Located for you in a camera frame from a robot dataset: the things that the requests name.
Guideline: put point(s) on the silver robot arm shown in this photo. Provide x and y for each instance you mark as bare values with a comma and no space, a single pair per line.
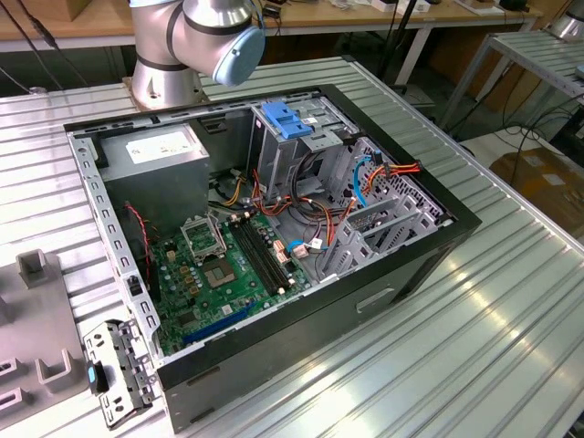
205,18

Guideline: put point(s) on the grey metal disk bay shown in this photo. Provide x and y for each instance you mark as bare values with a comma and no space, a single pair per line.
347,246

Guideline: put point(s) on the black RAM slot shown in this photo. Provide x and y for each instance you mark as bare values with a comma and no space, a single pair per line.
269,251
257,257

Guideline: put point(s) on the grey metal drive cage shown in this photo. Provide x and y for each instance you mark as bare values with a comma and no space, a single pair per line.
278,155

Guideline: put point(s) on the green motherboard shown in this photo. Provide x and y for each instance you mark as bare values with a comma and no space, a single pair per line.
246,278

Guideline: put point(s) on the CPU socket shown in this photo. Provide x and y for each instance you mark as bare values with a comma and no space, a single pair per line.
219,274

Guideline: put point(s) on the blue plastic drive latch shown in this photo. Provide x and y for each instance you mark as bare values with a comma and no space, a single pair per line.
283,121

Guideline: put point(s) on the black PC case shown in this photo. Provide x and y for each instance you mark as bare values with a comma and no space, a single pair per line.
296,347

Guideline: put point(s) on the blue expansion slot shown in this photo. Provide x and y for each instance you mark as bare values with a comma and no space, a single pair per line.
219,324

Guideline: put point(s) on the grey power supply unit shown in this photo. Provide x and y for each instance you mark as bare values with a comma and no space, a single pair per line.
155,182

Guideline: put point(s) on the small white box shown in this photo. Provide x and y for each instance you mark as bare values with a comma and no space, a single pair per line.
383,5

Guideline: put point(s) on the black tripod stand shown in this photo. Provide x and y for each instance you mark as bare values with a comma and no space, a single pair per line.
406,11

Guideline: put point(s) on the black latch with blue button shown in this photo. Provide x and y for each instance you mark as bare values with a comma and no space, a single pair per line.
101,378

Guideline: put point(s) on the brown cardboard box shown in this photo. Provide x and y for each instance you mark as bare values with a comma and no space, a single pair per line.
538,178

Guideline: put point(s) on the grey parts rack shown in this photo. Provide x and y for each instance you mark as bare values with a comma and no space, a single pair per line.
32,319

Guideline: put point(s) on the small cardboard box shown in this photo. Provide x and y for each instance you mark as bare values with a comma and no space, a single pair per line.
77,9

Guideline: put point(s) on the metal slat side table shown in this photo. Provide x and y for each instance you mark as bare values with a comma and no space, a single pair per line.
566,68

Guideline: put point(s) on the brown square base plate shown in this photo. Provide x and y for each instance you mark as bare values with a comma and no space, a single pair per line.
129,93

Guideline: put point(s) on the metal slot bracket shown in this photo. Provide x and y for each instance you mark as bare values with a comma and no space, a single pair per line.
128,360

